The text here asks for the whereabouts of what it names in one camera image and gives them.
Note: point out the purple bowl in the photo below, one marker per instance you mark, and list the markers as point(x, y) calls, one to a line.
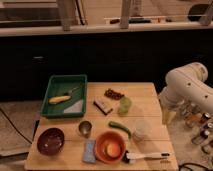
point(51, 141)

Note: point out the green plastic tray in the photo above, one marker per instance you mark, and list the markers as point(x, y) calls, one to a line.
point(59, 85)

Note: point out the dark red grape bunch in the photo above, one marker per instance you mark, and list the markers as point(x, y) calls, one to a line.
point(113, 94)

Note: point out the small metal cup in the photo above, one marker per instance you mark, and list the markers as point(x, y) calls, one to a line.
point(85, 128)

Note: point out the white cloth in tray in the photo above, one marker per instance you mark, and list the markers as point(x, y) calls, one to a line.
point(75, 108)

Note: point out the spice jar rack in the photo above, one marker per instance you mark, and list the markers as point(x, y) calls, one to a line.
point(195, 119)

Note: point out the light green cup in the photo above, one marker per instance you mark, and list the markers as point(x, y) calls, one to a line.
point(125, 104)

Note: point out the orange bowl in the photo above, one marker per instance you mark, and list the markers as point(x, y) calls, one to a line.
point(101, 143)

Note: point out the orange fruit in bowl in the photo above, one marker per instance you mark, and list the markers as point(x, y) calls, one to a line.
point(113, 150)

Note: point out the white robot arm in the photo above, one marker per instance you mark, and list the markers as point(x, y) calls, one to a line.
point(186, 83)

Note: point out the clear plastic cup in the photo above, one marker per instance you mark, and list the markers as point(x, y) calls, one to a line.
point(140, 131)

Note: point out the blue sponge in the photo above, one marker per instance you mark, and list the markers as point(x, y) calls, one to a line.
point(89, 154)

